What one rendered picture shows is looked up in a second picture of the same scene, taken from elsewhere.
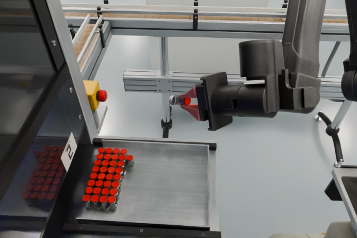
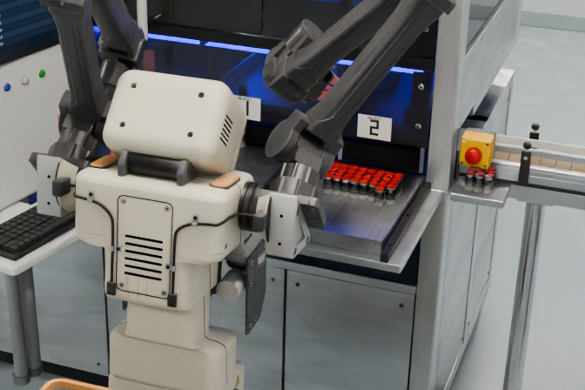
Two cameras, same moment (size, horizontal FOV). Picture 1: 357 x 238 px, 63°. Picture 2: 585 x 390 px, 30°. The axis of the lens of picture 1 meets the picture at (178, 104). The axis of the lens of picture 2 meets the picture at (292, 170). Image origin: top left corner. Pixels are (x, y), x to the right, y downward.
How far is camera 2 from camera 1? 238 cm
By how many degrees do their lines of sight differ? 84
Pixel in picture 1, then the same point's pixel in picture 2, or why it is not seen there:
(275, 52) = (302, 37)
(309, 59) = (295, 57)
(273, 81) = (282, 46)
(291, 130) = not seen: outside the picture
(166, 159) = (380, 226)
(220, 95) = not seen: hidden behind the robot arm
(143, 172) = (366, 211)
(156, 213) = not seen: hidden behind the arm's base
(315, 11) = (327, 35)
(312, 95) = (268, 69)
